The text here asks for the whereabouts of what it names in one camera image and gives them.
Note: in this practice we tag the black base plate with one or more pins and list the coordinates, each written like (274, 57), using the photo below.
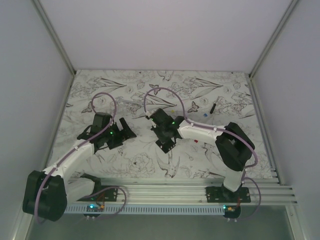
(219, 194)
(105, 194)

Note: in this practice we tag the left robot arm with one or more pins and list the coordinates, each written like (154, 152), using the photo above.
(48, 192)

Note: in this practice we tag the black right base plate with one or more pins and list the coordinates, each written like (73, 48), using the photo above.
(219, 194)

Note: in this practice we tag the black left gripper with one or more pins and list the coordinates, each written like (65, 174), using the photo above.
(122, 135)

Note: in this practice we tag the controller board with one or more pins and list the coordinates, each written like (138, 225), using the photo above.
(232, 212)
(93, 211)

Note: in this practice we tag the black handled screwdriver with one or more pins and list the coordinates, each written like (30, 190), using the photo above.
(214, 105)

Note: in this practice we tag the right controller board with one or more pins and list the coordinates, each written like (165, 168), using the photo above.
(232, 212)

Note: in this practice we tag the left controller board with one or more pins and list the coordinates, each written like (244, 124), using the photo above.
(93, 211)

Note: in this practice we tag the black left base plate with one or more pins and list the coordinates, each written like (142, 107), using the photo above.
(105, 194)

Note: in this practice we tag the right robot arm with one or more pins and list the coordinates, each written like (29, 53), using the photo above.
(234, 147)

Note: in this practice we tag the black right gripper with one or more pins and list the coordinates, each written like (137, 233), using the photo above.
(155, 129)

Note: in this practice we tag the slotted cable duct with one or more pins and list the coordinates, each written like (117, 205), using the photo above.
(151, 209)

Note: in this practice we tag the black fuse box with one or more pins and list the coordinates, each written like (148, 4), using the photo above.
(166, 146)

